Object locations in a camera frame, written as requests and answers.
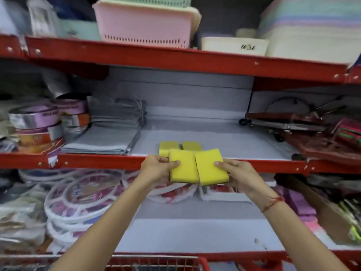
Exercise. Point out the person's right hand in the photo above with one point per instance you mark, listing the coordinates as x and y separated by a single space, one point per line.
242 175

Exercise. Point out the person's left hand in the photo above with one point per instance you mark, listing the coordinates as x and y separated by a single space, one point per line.
154 170

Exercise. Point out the person's left thumb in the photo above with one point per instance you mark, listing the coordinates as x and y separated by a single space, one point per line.
171 165

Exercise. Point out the person's right thumb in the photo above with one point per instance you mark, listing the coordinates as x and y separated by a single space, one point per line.
222 165

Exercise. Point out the yellow sponge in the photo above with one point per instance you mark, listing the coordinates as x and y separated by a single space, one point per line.
167 146
191 145
210 166
184 166

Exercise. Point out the person's right forearm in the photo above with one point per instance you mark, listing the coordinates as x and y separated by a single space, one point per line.
293 237

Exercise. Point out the person's left forearm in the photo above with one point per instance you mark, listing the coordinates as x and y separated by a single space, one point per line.
112 222

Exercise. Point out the white rectangular packaged item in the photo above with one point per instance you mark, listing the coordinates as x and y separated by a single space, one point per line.
225 193

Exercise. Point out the round white packaged hanger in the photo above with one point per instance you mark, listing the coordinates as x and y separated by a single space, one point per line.
174 193

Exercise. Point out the stack of grey cloths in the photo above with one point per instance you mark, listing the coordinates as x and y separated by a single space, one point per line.
112 129

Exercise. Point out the purple folded cloth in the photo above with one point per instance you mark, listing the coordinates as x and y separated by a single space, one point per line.
296 201

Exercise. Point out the stack of round white hangers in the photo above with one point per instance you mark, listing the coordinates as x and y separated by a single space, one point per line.
81 200

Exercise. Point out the stack of dark red trays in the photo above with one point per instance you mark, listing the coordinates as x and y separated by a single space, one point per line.
316 135

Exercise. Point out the red shopping cart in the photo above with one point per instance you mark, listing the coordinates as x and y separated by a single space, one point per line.
158 263

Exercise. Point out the red metal shelving rack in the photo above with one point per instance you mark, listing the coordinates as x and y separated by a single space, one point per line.
169 57

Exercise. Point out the purple foil tape roll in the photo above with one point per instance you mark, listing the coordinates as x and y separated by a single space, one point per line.
70 106
33 117

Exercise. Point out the white plastic container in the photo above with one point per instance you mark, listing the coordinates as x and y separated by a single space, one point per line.
234 45

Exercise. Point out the pink plastic basket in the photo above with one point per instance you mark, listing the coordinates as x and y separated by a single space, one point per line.
146 23

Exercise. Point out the cream plastic basket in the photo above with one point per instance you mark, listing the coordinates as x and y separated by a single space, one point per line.
196 21

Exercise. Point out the pale teal box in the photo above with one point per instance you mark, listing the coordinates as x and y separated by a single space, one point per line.
80 29

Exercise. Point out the stack of pastel plastic tubs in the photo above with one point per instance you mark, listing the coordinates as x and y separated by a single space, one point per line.
313 28

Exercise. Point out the green plastic basket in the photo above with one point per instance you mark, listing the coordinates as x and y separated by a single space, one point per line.
158 1

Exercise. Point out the clear plastic packet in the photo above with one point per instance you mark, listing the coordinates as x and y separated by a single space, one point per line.
42 16

